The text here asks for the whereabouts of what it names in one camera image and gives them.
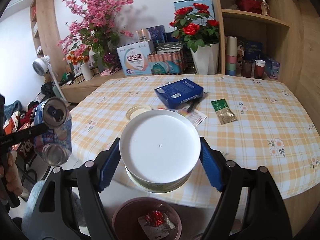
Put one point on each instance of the white paper cup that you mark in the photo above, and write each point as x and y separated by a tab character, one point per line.
260	63

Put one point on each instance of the yellow checked floral tablecloth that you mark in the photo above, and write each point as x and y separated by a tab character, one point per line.
250	142

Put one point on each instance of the cream round plastic lid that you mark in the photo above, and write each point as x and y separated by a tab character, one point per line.
136	111

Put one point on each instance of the crushed blue pink can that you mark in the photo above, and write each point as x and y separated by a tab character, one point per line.
53	132

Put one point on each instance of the pink blossom flower arrangement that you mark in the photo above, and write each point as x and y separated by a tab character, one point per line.
100	17

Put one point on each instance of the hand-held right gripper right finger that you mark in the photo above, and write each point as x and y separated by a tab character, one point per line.
210	165

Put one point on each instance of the light blue fluffy garment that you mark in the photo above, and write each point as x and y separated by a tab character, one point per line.
32	197

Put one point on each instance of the silver white small box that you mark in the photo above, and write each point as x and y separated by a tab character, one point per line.
142	36

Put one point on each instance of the dark blue cartoon box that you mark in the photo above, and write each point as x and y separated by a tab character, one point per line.
250	48

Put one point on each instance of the red rose plant white pot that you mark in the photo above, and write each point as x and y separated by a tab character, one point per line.
197	32

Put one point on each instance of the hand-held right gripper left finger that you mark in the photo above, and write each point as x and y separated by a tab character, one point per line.
110	165

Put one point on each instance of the black metal chair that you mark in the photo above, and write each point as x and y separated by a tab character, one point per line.
35	170

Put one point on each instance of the dark blue patterned box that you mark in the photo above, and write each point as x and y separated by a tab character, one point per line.
156	33

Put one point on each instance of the pink small pouch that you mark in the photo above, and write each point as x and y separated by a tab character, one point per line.
108	71

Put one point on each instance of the brown plastic trash bin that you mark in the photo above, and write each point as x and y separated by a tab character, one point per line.
120	217

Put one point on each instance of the person's left hand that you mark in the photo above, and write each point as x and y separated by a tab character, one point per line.
11	177

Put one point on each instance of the pink teal printed pack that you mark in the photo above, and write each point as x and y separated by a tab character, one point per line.
166	63

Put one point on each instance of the white standing fan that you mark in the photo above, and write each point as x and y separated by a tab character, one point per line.
41	66

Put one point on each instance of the light blue large box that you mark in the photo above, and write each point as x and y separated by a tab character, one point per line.
185	5

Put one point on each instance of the clear perfume bottle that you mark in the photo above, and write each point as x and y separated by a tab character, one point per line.
265	7

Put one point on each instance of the colourful printed card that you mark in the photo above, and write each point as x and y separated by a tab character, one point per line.
195	117

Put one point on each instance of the white green round tub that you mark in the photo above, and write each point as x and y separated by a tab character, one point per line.
160	145

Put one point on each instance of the brown glass tumbler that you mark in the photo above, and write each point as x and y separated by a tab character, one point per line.
247	68
258	73

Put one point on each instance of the crushed red soda can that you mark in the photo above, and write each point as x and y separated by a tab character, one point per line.
156	217

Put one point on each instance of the dark blue cardboard box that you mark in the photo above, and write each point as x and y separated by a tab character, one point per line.
178	92

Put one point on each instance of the small blue printed box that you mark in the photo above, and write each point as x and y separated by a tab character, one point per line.
271	67

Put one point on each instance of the wooden shelf unit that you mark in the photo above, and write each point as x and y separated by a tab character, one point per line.
292	55

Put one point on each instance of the green gold sachet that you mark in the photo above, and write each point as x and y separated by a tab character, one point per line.
223	111

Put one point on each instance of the narrow wooden wall shelf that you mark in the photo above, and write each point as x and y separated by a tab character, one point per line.
46	25

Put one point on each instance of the white pastel printed box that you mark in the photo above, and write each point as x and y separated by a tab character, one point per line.
135	60

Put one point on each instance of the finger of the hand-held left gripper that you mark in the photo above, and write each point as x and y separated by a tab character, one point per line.
27	132

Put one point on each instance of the stack of pastel cups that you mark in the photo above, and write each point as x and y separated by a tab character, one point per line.
231	55

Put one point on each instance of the red woven basket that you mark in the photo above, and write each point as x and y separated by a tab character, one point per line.
250	3

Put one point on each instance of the row of small brown bottles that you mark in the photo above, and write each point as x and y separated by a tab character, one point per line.
80	77

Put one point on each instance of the black printed box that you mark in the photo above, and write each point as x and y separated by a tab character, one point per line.
170	47

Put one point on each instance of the orange artificial flowers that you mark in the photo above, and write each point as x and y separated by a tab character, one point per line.
77	58

